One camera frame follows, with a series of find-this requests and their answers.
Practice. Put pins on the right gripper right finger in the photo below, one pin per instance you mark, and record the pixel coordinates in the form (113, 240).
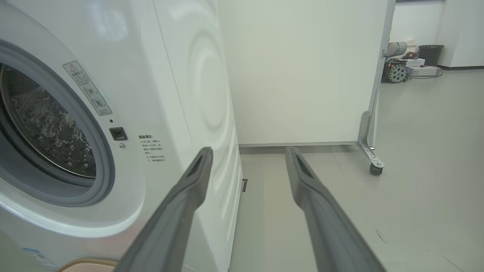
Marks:
(332, 238)

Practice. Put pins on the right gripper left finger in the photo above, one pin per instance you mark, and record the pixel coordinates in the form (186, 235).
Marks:
(166, 234)

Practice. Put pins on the cream perforated laundry basket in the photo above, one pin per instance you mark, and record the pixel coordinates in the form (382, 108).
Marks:
(87, 265)

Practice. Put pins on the grey rubber door gasket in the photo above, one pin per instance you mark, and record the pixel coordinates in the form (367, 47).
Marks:
(104, 162)

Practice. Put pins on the black door latch socket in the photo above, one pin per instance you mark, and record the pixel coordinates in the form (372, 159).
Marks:
(118, 133)

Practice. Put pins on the white front-load washing machine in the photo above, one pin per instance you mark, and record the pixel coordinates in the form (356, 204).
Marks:
(170, 56)

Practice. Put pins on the metal panel leg with caster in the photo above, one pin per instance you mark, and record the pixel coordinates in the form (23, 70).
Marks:
(368, 147)

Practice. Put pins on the blue energy label sticker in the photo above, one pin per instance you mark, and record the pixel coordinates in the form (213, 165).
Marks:
(38, 258)

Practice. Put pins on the steel washer drum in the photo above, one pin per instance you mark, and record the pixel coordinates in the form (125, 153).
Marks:
(45, 124)

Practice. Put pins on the white partition panel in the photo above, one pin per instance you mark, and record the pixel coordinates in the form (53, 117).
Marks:
(302, 75)

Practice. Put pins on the grey warning sticker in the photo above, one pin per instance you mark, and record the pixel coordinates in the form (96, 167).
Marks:
(87, 88)

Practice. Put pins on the white flat boxes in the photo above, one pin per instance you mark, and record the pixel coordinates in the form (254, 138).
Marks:
(423, 71)

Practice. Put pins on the grey cylinder device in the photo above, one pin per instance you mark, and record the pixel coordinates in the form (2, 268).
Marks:
(396, 48)

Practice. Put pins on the black waste bin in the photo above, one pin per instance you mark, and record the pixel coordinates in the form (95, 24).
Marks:
(431, 54)

